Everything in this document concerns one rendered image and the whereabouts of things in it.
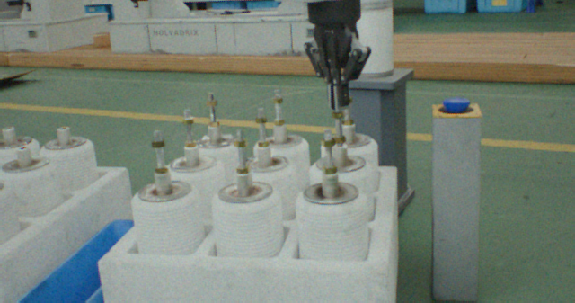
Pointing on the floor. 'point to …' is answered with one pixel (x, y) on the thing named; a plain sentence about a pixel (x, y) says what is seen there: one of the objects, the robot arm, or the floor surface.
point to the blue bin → (79, 271)
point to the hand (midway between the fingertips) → (338, 96)
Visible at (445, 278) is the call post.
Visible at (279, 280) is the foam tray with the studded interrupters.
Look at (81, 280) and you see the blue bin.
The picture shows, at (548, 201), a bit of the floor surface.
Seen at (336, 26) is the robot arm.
